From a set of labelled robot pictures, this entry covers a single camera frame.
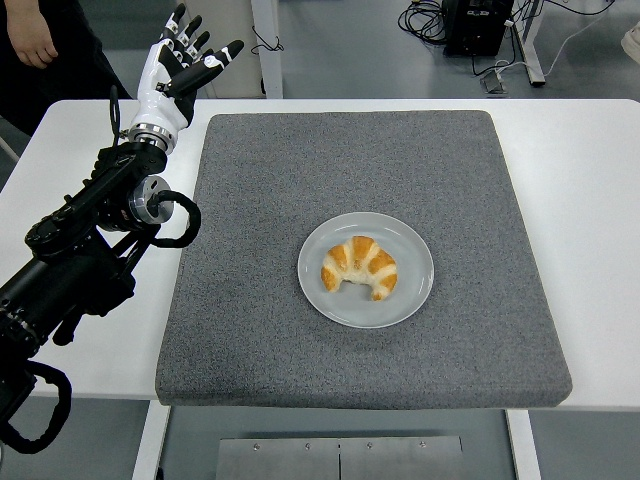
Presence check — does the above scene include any person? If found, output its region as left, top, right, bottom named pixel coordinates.
left=0, top=0, right=134, bottom=137

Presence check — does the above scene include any pale grey round plate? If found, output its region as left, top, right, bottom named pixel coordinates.
left=297, top=211, right=435, bottom=330

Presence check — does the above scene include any beige cabinet panel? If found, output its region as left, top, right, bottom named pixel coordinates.
left=180, top=0, right=266, bottom=99

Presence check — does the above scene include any golden croissant bread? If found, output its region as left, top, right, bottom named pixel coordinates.
left=320, top=235, right=399, bottom=302

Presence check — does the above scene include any white desk post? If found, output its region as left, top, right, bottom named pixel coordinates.
left=251, top=0, right=285, bottom=100

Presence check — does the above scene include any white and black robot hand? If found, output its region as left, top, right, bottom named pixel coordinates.
left=130, top=3, right=245, bottom=133

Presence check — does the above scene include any white floor cable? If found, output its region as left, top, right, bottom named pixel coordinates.
left=544, top=17, right=640, bottom=80

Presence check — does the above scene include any thin black looped cable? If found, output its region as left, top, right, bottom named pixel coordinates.
left=251, top=24, right=286, bottom=55

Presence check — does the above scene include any black computer case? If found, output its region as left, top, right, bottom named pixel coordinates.
left=443, top=0, right=516, bottom=57

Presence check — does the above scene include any white desk leg with foot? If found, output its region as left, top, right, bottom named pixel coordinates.
left=513, top=0, right=547, bottom=89

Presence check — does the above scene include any black cable bundle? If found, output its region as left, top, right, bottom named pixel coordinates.
left=398, top=0, right=449, bottom=47

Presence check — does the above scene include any grey felt mat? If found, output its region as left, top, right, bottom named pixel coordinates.
left=155, top=110, right=574, bottom=411

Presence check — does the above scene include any person's foot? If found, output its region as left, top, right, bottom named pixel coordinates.
left=621, top=24, right=640, bottom=57

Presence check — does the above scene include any white table leg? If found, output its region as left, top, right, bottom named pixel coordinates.
left=131, top=399, right=172, bottom=480
left=505, top=408, right=542, bottom=480

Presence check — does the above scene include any small clear plastic stand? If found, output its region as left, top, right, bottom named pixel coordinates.
left=479, top=69, right=509, bottom=96

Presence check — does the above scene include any person's hand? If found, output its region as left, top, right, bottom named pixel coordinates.
left=12, top=24, right=60, bottom=69

